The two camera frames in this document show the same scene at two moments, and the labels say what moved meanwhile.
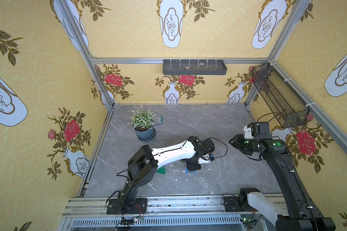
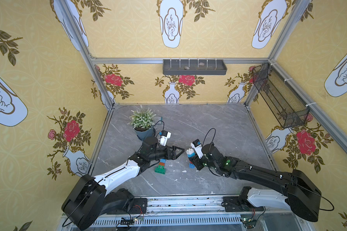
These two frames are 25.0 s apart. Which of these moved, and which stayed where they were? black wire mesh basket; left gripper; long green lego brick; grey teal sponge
Moved: left gripper
Stayed: grey teal sponge; black wire mesh basket; long green lego brick
